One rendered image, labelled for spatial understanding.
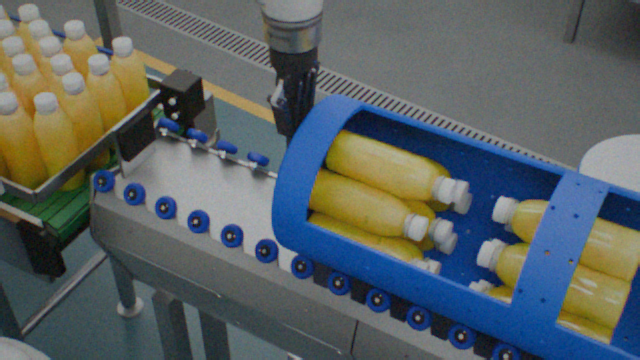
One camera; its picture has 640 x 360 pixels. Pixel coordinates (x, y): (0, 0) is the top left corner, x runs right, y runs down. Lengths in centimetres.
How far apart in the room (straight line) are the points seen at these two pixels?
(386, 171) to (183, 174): 54
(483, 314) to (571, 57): 267
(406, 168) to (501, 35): 265
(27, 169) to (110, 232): 20
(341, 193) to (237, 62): 238
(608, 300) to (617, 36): 287
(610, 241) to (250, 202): 70
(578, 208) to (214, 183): 76
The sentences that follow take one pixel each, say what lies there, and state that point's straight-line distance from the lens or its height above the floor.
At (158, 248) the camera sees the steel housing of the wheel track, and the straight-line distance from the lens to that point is 160.
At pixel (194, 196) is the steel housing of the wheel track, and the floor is 93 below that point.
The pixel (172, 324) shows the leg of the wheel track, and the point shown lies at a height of 55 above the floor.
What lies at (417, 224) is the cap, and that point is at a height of 113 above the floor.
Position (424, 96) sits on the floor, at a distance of 343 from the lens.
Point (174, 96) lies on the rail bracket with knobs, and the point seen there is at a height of 98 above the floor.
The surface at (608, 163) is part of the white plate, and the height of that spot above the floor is 104.
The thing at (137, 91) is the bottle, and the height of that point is 101.
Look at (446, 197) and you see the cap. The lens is 126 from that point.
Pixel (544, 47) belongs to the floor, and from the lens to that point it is 383.
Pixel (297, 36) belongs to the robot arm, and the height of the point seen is 140.
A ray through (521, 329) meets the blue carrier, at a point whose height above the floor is 109.
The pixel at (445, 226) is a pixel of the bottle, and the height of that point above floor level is 108.
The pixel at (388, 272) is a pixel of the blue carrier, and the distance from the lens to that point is 124.
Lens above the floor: 202
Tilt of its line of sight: 43 degrees down
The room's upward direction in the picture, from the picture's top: straight up
